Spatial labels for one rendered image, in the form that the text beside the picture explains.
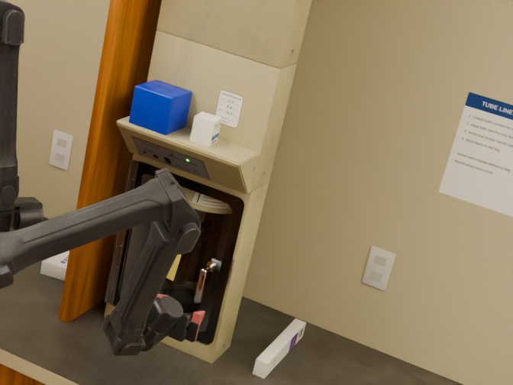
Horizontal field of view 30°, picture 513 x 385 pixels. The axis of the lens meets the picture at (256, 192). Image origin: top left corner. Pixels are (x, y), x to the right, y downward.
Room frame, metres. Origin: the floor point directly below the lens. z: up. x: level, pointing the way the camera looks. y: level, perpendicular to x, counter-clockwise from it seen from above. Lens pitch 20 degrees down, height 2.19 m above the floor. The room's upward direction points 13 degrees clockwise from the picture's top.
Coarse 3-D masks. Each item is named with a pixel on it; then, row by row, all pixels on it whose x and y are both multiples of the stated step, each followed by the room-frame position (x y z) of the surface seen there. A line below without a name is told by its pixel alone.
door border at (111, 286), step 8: (136, 168) 2.18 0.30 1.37; (128, 176) 2.18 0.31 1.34; (136, 176) 2.18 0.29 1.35; (128, 184) 2.18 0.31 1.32; (120, 232) 2.18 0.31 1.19; (120, 240) 2.18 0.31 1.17; (120, 248) 2.18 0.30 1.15; (112, 256) 2.18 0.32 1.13; (120, 256) 2.18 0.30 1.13; (120, 264) 2.18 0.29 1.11; (112, 272) 2.18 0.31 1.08; (112, 280) 2.18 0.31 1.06; (112, 288) 2.18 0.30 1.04; (112, 296) 2.18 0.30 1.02; (112, 304) 2.18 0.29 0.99
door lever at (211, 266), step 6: (210, 264) 2.09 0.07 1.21; (204, 270) 2.05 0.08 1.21; (210, 270) 2.10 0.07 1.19; (204, 276) 2.05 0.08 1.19; (198, 282) 2.05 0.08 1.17; (204, 282) 2.05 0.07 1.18; (198, 288) 2.05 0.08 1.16; (204, 288) 2.06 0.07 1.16; (198, 294) 2.05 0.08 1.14; (198, 300) 2.05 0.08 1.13
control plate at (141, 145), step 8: (136, 144) 2.12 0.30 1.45; (144, 144) 2.10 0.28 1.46; (152, 144) 2.09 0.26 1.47; (152, 152) 2.12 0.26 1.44; (160, 152) 2.10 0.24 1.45; (168, 152) 2.08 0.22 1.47; (176, 152) 2.06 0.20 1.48; (160, 160) 2.13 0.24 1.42; (176, 160) 2.09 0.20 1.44; (184, 160) 2.08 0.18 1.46; (192, 160) 2.06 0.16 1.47; (200, 160) 2.04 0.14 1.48; (184, 168) 2.11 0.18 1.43; (192, 168) 2.09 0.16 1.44; (200, 168) 2.07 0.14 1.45; (208, 176) 2.09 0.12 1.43
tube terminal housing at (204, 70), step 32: (160, 32) 2.19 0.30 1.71; (160, 64) 2.19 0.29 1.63; (192, 64) 2.16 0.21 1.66; (224, 64) 2.14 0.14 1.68; (256, 64) 2.11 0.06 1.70; (192, 96) 2.16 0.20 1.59; (256, 96) 2.11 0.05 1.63; (288, 96) 2.19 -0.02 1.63; (224, 128) 2.13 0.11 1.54; (256, 128) 2.10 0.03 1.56; (256, 192) 2.13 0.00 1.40; (256, 224) 2.18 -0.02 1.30; (224, 320) 2.11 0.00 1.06; (192, 352) 2.11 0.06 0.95
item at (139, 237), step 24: (144, 168) 2.17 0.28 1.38; (192, 192) 2.13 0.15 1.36; (216, 192) 2.11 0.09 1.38; (216, 216) 2.10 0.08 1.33; (240, 216) 2.09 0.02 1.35; (144, 240) 2.16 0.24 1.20; (216, 240) 2.10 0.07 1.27; (192, 264) 2.12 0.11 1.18; (216, 264) 2.10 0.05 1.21; (120, 288) 2.17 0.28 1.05; (168, 288) 2.13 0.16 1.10; (192, 288) 2.11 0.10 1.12; (216, 288) 2.09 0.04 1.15; (192, 312) 2.11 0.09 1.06; (216, 312) 2.09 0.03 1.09
